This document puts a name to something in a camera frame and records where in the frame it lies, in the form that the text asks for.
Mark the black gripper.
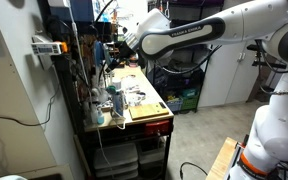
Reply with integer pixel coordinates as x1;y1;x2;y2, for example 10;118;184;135
104;40;137;73

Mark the wooden cutting board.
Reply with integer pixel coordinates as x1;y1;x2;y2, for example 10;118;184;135
128;102;170;121

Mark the clear plastic bag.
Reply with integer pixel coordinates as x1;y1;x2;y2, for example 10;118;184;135
122;74;147;105

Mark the small blue bottle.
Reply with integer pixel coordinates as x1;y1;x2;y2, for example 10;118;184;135
96;105;105;126

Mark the blue box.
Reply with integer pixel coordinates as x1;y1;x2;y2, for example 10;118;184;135
58;0;95;23

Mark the wooden top metal workbench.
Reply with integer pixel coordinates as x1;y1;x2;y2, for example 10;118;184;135
55;64;176;180

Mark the blue plastic crate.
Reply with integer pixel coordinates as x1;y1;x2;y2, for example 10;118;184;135
166;99;184;113

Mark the red metal box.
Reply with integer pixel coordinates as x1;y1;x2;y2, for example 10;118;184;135
145;119;171;137

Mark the green plastic crate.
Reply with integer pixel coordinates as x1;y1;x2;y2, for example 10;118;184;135
180;95;199;112

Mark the white plastic storage bin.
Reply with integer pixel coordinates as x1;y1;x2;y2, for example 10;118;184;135
93;143;139;169
94;162;140;180

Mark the white cabinet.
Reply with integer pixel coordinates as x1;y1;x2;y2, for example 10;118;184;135
197;39;263;108

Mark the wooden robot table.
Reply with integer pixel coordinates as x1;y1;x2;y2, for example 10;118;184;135
205;136;239;180

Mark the white hanging cable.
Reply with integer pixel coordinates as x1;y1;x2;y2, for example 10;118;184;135
65;0;127;174

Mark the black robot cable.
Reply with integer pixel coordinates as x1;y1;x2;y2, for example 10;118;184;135
152;44;223;77

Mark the white wall device orange end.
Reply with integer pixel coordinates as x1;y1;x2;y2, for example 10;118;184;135
30;34;69;56

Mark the black wire rack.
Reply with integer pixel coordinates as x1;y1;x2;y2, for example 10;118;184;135
147;0;225;113

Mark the black wall cable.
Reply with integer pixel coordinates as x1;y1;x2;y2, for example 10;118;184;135
0;84;62;128

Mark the black floor cable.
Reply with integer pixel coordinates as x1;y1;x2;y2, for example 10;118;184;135
178;161;209;180

